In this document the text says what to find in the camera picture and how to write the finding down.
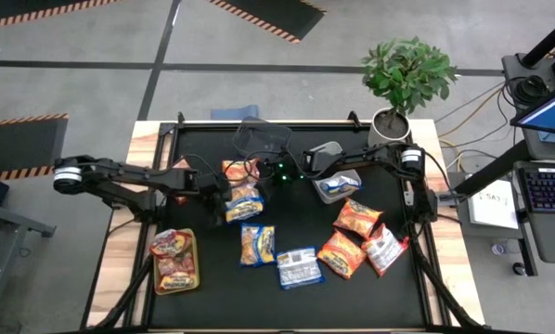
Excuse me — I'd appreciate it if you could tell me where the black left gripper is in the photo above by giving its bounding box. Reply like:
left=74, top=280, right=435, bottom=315
left=194, top=167, right=236, bottom=227

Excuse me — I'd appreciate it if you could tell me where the blue Maruchan noodle pack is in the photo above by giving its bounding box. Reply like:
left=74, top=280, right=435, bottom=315
left=239, top=222, right=278, bottom=268
left=276, top=246, right=326, bottom=291
left=224, top=183, right=265, bottom=224
left=317, top=173, right=363, bottom=196

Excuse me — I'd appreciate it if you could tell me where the orange Maruchan noodle pack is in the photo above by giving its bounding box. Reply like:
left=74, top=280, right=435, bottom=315
left=221, top=157, right=263, bottom=186
left=316, top=230, right=368, bottom=280
left=332, top=197, right=384, bottom=240

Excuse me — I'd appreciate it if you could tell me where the dark grey translucent bin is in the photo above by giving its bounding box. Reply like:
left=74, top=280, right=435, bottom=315
left=232, top=115, right=293, bottom=159

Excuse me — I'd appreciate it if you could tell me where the white plastic bin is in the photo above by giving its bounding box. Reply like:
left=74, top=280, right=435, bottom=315
left=303, top=141, right=363, bottom=205

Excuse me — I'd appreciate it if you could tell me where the black table mat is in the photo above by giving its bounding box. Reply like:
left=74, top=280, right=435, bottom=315
left=149, top=124, right=427, bottom=329

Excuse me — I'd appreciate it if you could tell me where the yellow-green plastic bin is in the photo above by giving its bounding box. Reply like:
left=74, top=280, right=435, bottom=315
left=151, top=226, right=200, bottom=297

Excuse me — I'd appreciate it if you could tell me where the white plant pot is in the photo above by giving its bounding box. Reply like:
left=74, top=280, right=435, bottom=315
left=367, top=107, right=412, bottom=149

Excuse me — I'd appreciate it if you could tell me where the green leafy plant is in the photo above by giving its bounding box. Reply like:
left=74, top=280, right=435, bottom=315
left=359, top=35, right=459, bottom=118

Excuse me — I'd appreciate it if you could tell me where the black hazard-striped floor mat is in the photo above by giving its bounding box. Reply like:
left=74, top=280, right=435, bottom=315
left=206, top=0, right=328, bottom=45
left=0, top=112, right=70, bottom=182
left=0, top=0, right=121, bottom=32

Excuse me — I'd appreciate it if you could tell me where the black stand leg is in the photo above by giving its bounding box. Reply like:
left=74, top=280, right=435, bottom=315
left=453, top=138, right=532, bottom=196

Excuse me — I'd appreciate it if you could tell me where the grey metal desk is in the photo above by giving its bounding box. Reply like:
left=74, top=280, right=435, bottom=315
left=0, top=199, right=58, bottom=334

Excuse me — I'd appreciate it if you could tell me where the white paper sheet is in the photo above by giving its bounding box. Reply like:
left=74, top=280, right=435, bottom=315
left=467, top=178, right=520, bottom=231

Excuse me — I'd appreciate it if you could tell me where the clear water bottle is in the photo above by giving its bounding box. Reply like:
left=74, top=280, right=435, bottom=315
left=490, top=238, right=523, bottom=257

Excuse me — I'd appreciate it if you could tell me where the grey stand base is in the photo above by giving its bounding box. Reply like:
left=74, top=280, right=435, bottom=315
left=500, top=53, right=555, bottom=94

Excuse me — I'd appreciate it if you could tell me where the black backlit keyboard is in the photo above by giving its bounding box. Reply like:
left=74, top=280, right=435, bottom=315
left=521, top=167, right=555, bottom=214

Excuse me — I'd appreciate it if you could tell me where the computer monitor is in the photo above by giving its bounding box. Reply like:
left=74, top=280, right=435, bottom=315
left=510, top=85, right=555, bottom=139

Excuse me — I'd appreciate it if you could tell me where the black stand pole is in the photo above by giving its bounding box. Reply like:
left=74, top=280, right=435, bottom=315
left=518, top=11, right=555, bottom=70

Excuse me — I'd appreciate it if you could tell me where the coiled black cable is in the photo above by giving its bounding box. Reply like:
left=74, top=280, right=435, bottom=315
left=507, top=73, right=552, bottom=110

